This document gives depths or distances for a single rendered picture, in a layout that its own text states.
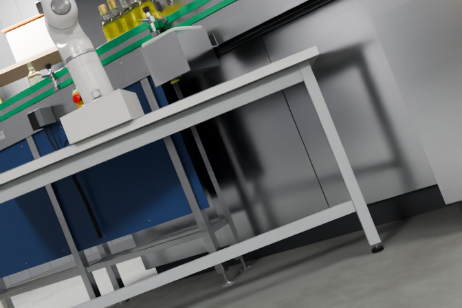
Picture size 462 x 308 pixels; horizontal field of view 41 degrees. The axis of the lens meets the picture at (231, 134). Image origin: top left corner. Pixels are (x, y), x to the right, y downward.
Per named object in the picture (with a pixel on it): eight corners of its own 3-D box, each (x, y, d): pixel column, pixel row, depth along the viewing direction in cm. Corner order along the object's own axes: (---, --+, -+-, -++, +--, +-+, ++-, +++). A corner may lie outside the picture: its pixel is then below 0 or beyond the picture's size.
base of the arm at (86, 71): (123, 89, 219) (101, 42, 220) (73, 112, 217) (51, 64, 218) (128, 96, 238) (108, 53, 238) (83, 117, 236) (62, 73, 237)
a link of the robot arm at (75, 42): (66, 60, 221) (38, 1, 221) (65, 73, 238) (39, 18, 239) (97, 48, 224) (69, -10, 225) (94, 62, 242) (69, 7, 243)
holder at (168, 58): (226, 64, 247) (212, 27, 247) (190, 69, 223) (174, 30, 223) (193, 80, 255) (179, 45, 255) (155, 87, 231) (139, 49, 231)
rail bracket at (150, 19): (174, 33, 258) (162, 5, 258) (150, 35, 243) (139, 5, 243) (168, 36, 259) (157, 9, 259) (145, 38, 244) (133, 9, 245)
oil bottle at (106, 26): (133, 60, 278) (115, 16, 279) (125, 61, 274) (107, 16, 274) (124, 65, 281) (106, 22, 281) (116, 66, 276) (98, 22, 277)
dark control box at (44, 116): (57, 122, 282) (50, 105, 282) (45, 126, 275) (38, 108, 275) (45, 128, 286) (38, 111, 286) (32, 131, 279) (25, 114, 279)
